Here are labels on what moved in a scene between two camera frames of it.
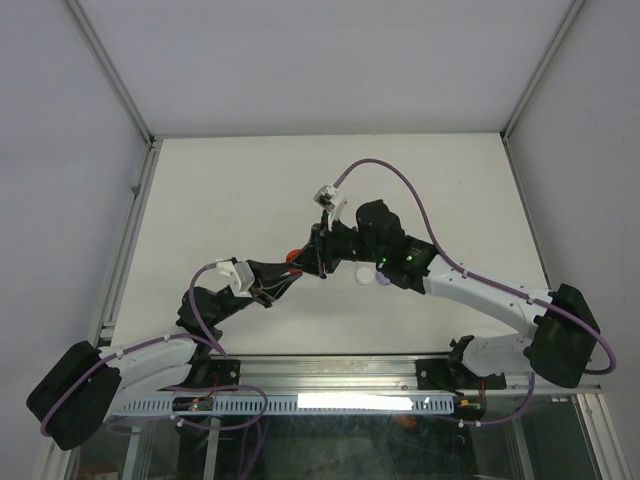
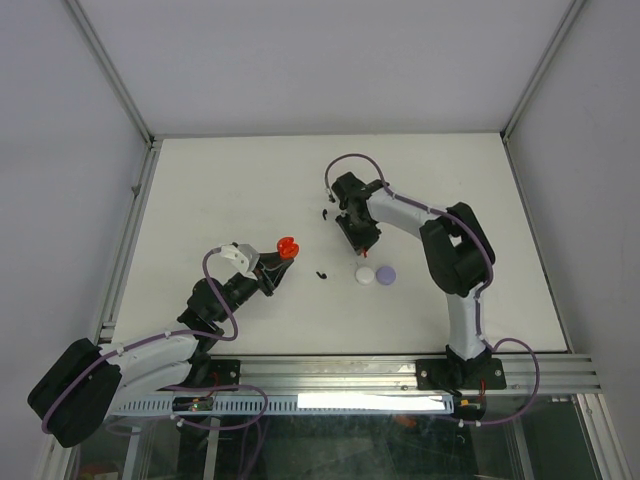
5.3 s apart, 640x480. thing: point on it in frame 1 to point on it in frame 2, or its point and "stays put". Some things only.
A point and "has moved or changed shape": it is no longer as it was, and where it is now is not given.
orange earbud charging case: [290, 256] has moved or changed shape
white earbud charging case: [364, 275] stays put
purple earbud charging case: [379, 276] stays put
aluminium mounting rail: [398, 375] stays put
